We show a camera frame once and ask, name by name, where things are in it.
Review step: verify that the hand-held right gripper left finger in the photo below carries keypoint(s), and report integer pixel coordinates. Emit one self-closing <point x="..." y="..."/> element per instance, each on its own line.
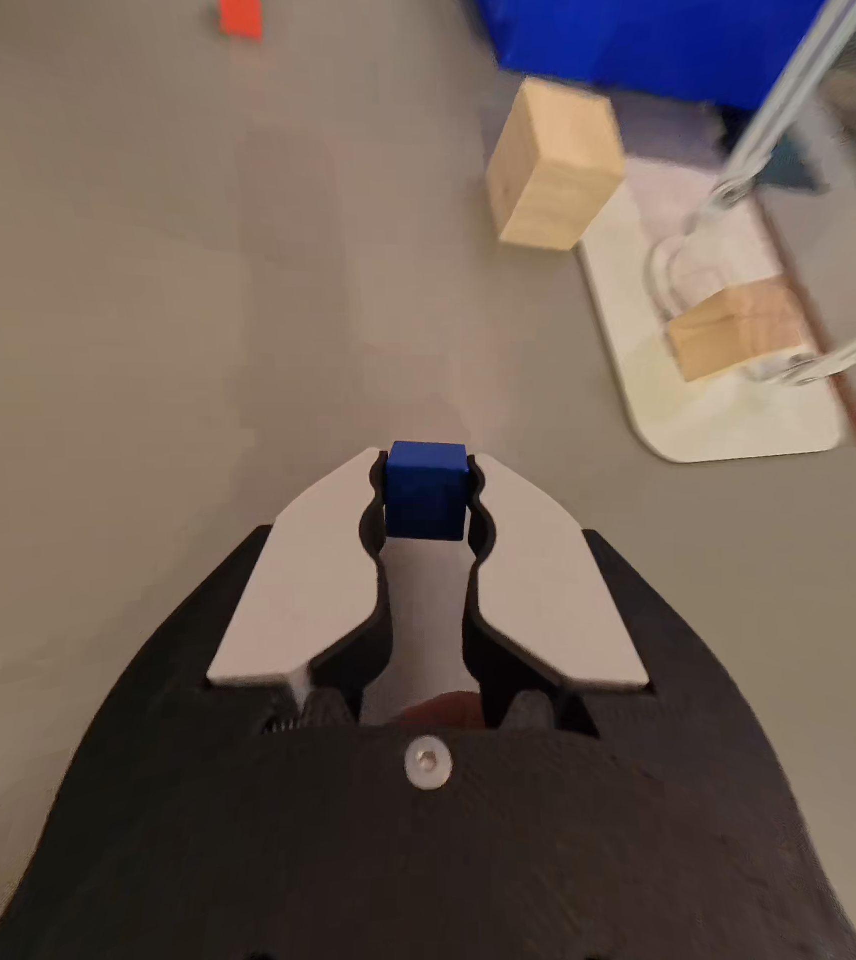
<point x="300" y="592"/>

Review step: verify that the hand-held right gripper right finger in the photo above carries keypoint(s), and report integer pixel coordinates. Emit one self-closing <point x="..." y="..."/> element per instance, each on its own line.
<point x="555" y="600"/>

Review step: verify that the blue wooden cube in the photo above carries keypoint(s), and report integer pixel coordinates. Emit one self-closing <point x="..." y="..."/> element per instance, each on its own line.
<point x="426" y="495"/>

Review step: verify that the natural wooden cube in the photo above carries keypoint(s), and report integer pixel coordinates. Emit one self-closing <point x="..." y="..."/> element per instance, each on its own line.
<point x="735" y="330"/>
<point x="555" y="157"/>

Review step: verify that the red wooden cube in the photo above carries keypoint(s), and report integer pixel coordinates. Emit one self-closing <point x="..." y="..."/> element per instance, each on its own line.
<point x="240" y="16"/>

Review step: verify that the blue plastic bin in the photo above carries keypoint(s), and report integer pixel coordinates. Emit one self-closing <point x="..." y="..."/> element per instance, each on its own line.
<point x="622" y="37"/>

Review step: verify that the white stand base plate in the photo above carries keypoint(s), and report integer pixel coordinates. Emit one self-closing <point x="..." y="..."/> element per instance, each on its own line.
<point x="735" y="427"/>

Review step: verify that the clear suction cup mount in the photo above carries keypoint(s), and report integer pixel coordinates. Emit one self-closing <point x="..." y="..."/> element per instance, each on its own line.
<point x="679" y="274"/>

